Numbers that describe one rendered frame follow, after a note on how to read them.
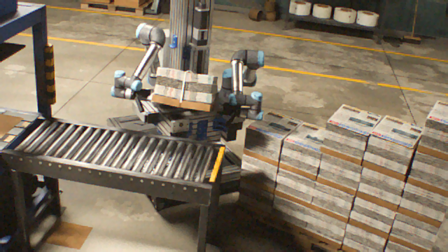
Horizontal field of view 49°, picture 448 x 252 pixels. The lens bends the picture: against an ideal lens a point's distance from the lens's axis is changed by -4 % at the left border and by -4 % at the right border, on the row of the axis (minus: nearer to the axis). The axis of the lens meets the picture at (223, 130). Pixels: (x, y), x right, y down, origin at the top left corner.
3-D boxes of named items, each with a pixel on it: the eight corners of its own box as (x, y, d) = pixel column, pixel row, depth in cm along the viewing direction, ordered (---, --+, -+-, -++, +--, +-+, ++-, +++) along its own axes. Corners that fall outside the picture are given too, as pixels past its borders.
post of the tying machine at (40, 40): (59, 192, 409) (47, 4, 338) (54, 198, 401) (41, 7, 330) (49, 190, 410) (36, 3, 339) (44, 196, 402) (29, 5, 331)
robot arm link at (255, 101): (246, 94, 331) (245, 110, 336) (264, 96, 332) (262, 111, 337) (246, 89, 338) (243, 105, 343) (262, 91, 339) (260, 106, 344)
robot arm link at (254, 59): (236, 74, 408) (245, 46, 356) (255, 75, 410) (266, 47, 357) (236, 88, 405) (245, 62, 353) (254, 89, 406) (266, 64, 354)
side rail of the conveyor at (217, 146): (224, 159, 347) (225, 144, 342) (222, 163, 342) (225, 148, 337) (42, 129, 360) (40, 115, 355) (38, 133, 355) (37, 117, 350)
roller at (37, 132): (52, 125, 352) (51, 119, 350) (19, 158, 310) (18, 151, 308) (45, 124, 352) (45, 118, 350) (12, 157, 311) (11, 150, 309)
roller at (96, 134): (103, 134, 348) (103, 127, 346) (76, 169, 307) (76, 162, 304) (96, 133, 349) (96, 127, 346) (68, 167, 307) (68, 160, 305)
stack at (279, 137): (256, 197, 430) (269, 108, 392) (388, 252, 379) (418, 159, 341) (233, 220, 399) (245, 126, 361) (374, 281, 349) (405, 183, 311)
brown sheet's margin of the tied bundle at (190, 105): (214, 109, 350) (215, 103, 350) (209, 111, 322) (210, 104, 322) (192, 106, 352) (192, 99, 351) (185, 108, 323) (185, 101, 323)
